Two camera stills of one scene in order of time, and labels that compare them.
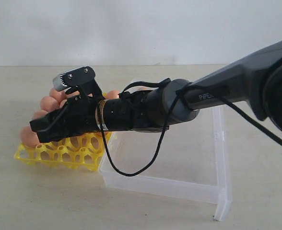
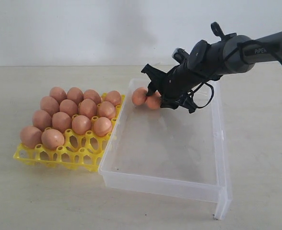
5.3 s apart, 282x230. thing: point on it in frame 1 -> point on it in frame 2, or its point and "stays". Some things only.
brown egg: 112,94 stays
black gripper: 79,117 -> 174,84
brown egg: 29,138 stays
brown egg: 48,104 stays
